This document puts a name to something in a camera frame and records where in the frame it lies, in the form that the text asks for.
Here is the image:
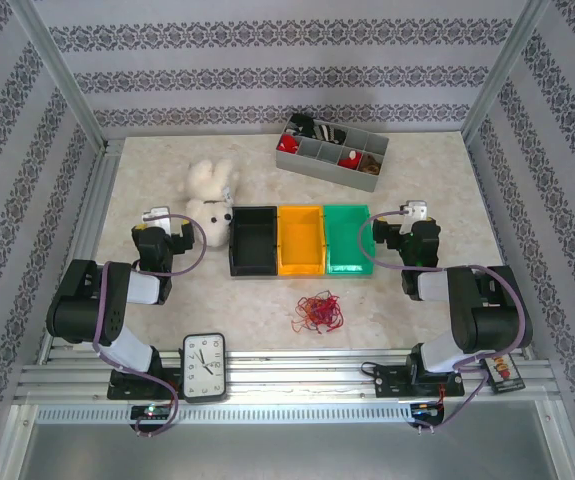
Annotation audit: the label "green plastic bin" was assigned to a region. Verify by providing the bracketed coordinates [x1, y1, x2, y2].
[322, 203, 375, 277]

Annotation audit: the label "black plastic bin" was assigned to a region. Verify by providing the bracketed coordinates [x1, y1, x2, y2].
[228, 205, 281, 278]

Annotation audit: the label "yellow plastic bin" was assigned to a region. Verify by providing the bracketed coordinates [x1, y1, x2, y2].
[276, 204, 329, 278]

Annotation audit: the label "red thin cable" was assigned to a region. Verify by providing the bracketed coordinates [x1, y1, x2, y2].
[296, 294, 345, 337]

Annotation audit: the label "white plush bunny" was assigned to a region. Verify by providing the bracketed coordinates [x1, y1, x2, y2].
[185, 158, 241, 250]

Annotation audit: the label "brown rubber bands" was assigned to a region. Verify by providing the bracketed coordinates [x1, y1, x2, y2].
[359, 154, 385, 176]

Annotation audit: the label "grey compartment organiser box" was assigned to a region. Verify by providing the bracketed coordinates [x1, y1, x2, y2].
[274, 113, 391, 195]

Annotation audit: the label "red and white small item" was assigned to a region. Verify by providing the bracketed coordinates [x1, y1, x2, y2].
[276, 133, 303, 154]
[337, 148, 365, 170]

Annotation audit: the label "black white striped cloth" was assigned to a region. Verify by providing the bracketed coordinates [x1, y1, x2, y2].
[286, 114, 349, 148]

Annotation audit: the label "white rectangular analog clock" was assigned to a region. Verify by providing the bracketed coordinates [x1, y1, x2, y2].
[181, 331, 230, 405]

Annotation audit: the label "black card with fruit print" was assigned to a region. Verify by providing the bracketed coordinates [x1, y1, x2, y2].
[483, 355, 526, 395]

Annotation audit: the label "small circuit board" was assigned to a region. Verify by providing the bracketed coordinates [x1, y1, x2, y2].
[130, 404, 173, 422]
[410, 400, 446, 421]

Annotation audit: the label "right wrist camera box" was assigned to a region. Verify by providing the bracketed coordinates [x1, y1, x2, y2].
[399, 199, 430, 235]

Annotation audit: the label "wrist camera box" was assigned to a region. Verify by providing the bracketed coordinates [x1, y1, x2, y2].
[399, 199, 430, 235]
[141, 205, 174, 236]

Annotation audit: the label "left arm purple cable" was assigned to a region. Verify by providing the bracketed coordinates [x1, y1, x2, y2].
[91, 213, 210, 439]

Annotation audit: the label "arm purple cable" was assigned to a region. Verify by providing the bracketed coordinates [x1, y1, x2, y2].
[358, 209, 529, 437]
[91, 213, 210, 439]

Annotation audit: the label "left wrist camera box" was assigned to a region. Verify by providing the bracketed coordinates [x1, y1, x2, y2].
[141, 205, 174, 236]

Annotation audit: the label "aluminium side rail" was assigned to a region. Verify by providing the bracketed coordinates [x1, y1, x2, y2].
[36, 139, 125, 364]

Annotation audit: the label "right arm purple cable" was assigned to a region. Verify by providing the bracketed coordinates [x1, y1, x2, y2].
[358, 209, 529, 437]

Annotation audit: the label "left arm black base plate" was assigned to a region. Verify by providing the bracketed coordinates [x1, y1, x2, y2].
[106, 366, 185, 402]

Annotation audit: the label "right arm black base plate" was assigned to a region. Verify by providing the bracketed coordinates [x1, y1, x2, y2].
[373, 363, 467, 400]

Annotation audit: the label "aluminium frame rail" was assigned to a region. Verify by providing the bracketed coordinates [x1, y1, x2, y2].
[14, 349, 563, 408]

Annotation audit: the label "aluminium corner post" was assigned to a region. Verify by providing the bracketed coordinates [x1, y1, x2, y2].
[9, 0, 110, 147]
[460, 0, 554, 136]

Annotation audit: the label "grey slotted cable duct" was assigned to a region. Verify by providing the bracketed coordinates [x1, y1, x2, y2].
[33, 404, 416, 426]

